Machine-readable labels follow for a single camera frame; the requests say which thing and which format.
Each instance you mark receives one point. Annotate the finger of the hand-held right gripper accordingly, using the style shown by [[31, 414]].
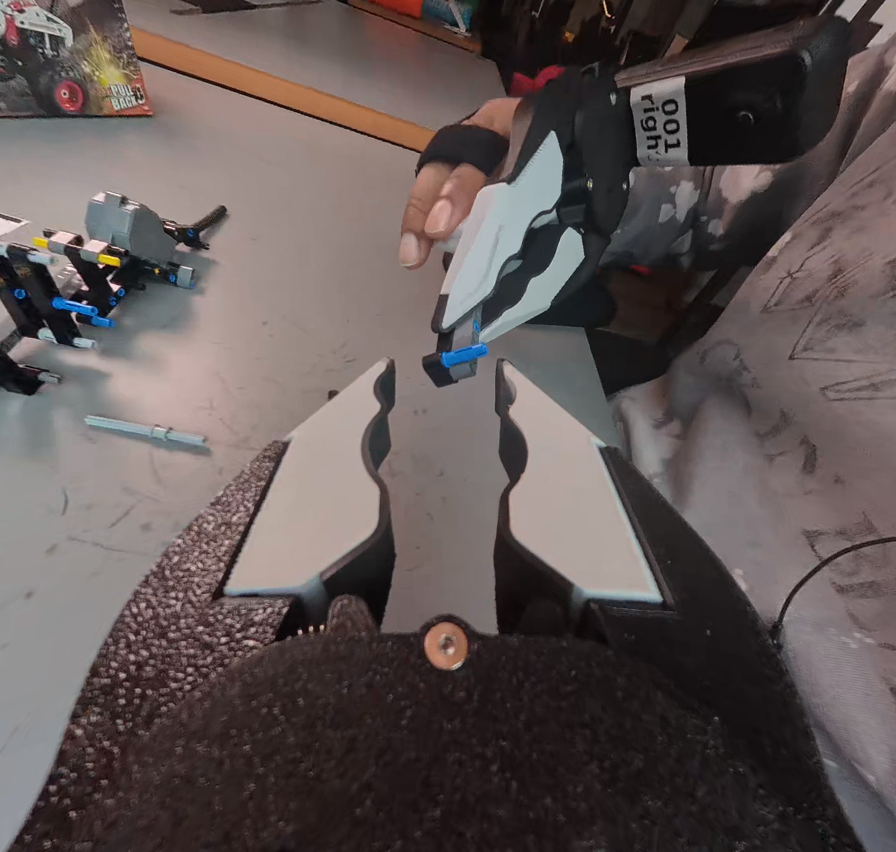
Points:
[[490, 250], [553, 285]]

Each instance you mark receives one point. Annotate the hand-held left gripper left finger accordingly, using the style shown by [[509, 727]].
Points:
[[308, 495]]

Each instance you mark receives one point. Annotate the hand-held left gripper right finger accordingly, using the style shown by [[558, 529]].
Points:
[[577, 502]]

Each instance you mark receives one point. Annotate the black connector with blue pin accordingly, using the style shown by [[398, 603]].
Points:
[[455, 368]]

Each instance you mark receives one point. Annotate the person's right forearm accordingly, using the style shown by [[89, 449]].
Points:
[[665, 208]]

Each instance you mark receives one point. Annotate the grey desk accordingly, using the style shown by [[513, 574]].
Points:
[[245, 348]]

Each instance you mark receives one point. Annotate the person's right hand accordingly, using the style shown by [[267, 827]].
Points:
[[434, 208]]

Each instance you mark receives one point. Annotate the red plastic chair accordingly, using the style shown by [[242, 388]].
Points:
[[535, 81]]

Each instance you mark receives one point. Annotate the light grey axle rod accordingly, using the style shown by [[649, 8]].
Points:
[[140, 430]]

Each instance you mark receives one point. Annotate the person's grey printed sweatshirt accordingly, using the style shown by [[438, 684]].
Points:
[[805, 411]]

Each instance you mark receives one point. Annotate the grey table with wooden edge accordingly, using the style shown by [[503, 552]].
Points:
[[315, 47]]

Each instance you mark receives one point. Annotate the partly built brick truck chassis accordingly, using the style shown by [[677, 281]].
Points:
[[129, 225]]

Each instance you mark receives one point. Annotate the white instruction booklet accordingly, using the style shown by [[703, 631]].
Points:
[[10, 224]]

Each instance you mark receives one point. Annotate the monster truck toy box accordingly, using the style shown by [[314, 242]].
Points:
[[63, 33]]

